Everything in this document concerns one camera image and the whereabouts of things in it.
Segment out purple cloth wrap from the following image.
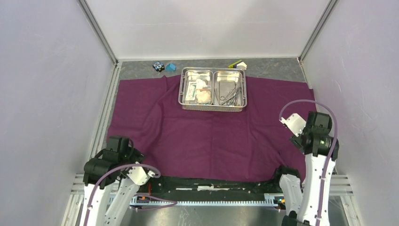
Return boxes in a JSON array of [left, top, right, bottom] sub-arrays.
[[108, 76, 316, 182]]

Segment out metal mesh instrument tray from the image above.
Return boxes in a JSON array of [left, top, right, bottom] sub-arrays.
[[178, 67, 247, 112]]

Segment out white gauze wad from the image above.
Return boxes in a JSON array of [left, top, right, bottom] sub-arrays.
[[196, 79, 212, 104]]

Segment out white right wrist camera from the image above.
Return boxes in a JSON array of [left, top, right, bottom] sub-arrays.
[[279, 113, 306, 137]]

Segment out steel left inner pan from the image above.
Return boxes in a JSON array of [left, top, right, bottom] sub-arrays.
[[182, 69, 213, 105]]

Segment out aluminium front frame rail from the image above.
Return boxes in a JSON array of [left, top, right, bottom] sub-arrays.
[[62, 174, 354, 208]]

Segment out aluminium corner frame rail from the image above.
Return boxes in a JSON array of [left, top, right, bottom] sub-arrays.
[[77, 0, 118, 65], [297, 0, 339, 64]]

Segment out steel right inner pan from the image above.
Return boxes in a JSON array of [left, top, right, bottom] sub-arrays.
[[213, 71, 244, 107]]

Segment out blue toy block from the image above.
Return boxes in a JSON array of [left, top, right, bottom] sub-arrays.
[[165, 63, 176, 72]]

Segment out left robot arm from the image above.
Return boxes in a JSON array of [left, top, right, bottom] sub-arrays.
[[80, 136, 150, 226]]

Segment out steel pan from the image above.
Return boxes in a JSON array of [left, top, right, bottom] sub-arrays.
[[182, 69, 213, 105], [213, 71, 244, 107]]

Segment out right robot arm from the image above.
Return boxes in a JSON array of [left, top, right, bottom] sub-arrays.
[[271, 112, 339, 226]]

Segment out black blue toy car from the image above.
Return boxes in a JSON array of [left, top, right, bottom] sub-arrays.
[[152, 61, 165, 72]]

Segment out aluminium corner frame rail left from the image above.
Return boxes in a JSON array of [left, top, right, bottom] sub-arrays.
[[77, 0, 118, 65]]

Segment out sealed suture packet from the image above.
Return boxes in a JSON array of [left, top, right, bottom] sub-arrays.
[[185, 82, 197, 101]]

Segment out steel surgical scissors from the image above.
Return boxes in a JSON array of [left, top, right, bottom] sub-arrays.
[[221, 88, 241, 106]]

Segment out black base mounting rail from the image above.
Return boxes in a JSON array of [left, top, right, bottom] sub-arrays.
[[142, 176, 282, 194]]

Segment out aluminium corner frame rail right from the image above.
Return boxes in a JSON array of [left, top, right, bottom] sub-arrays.
[[297, 0, 339, 64]]

